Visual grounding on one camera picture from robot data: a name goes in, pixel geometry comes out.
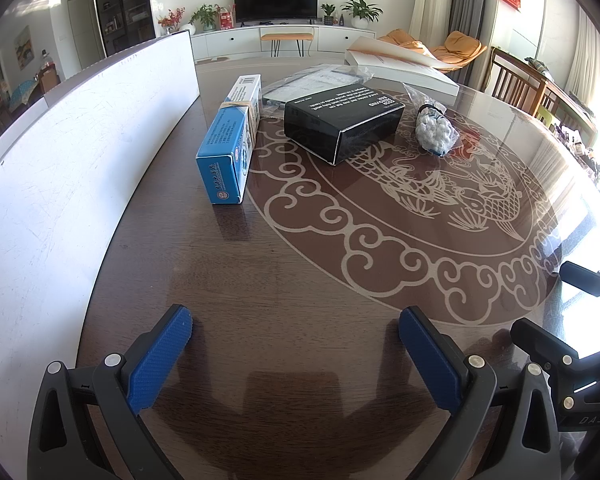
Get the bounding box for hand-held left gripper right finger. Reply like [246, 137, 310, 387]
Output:
[399, 305, 563, 480]

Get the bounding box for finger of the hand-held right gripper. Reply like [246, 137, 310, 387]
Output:
[510, 317, 581, 378]
[559, 260, 600, 311]

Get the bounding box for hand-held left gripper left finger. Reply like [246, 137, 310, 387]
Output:
[27, 304, 193, 480]

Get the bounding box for white cardboard box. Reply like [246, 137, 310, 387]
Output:
[0, 29, 201, 461]

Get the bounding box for bagged cotton swabs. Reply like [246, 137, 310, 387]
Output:
[404, 82, 462, 157]

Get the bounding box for blue box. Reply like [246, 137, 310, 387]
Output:
[196, 74, 262, 206]

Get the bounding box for black box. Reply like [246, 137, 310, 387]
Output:
[283, 84, 406, 166]

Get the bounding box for bagged phone case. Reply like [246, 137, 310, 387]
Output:
[261, 63, 376, 108]

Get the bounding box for wooden chair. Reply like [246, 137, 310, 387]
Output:
[535, 75, 598, 148]
[490, 47, 551, 111]

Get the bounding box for orange lounge chair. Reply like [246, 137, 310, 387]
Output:
[377, 30, 488, 72]

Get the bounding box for white flat box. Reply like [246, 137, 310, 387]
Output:
[344, 36, 459, 97]

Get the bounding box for dining table with cloth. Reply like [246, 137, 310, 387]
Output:
[7, 79, 41, 111]

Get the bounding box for grey curtain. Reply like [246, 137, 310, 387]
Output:
[452, 0, 501, 91]

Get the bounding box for white television cabinet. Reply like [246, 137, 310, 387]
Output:
[190, 24, 378, 63]

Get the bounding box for cloth covered air conditioner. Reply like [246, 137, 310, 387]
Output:
[409, 0, 458, 43]

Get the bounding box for white door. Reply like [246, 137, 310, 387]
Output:
[67, 0, 103, 68]

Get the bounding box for red flowers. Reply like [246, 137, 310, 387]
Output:
[157, 7, 187, 36]

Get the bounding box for framed painting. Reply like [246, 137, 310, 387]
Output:
[14, 25, 33, 63]

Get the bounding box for orange top stool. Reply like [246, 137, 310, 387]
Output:
[260, 32, 314, 57]

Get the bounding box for green leafy plant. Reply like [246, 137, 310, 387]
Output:
[190, 4, 222, 32]

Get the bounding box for glass display cabinet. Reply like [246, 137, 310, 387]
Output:
[91, 0, 157, 58]

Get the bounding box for large plant white pot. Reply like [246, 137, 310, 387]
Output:
[341, 0, 383, 29]

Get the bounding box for black television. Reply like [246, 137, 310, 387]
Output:
[232, 0, 320, 27]

